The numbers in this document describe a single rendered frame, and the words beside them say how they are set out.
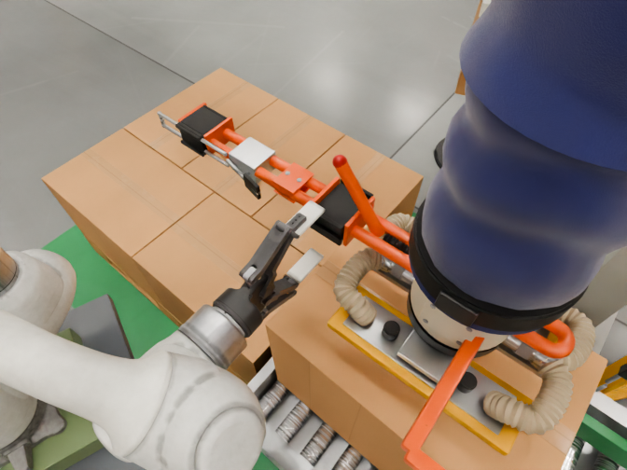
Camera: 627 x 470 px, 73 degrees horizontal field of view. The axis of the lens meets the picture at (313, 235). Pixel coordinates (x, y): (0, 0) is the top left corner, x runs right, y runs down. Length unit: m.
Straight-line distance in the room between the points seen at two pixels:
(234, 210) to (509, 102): 1.38
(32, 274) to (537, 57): 0.91
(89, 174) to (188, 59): 1.78
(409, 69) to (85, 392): 3.15
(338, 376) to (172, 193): 1.11
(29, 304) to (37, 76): 2.91
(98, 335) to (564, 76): 1.17
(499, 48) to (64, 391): 0.45
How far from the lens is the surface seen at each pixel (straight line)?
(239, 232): 1.58
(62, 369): 0.45
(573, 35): 0.33
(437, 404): 0.62
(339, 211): 0.73
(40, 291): 1.01
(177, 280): 1.52
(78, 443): 1.13
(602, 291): 2.06
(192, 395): 0.43
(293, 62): 3.38
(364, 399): 0.89
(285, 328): 0.94
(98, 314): 1.30
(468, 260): 0.49
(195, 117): 0.93
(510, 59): 0.36
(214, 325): 0.61
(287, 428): 1.28
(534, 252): 0.46
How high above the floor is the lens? 1.81
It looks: 55 degrees down
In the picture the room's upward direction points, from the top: straight up
